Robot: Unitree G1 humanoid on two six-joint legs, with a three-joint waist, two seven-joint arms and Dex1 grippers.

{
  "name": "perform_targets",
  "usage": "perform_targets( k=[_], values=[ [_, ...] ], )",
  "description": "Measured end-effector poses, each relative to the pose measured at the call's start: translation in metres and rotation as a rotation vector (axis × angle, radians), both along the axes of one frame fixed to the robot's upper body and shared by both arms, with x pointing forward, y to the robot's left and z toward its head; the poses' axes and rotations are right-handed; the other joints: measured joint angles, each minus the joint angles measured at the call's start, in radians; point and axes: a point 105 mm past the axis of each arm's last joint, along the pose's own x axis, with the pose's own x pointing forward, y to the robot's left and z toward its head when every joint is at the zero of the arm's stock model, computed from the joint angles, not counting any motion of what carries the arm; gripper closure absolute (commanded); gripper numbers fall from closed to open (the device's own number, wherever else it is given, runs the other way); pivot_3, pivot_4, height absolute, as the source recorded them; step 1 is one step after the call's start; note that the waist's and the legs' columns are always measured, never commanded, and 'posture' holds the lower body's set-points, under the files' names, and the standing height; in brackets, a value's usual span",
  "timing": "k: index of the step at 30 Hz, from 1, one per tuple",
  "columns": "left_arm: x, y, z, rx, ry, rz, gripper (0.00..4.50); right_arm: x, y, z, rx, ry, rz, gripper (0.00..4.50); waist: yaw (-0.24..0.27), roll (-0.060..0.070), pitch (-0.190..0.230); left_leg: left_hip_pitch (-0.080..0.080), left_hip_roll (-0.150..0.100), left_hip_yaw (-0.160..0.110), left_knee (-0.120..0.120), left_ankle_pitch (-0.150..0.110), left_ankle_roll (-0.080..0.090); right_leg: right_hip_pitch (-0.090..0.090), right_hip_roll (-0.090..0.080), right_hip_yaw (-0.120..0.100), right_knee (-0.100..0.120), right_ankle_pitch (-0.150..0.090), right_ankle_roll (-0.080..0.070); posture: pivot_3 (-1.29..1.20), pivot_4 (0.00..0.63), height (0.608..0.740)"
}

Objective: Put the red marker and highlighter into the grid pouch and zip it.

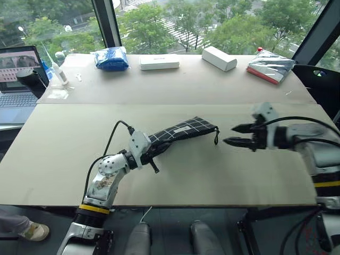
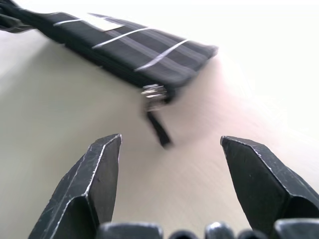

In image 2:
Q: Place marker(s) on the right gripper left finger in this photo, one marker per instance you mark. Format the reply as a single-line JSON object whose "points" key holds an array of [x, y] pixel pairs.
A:
{"points": [[82, 194]]}

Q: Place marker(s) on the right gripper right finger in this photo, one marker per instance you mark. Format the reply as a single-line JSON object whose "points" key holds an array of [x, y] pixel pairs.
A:
{"points": [[269, 189]]}

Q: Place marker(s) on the black white-grid pencil case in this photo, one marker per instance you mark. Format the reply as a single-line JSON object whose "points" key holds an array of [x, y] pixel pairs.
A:
{"points": [[139, 49]]}

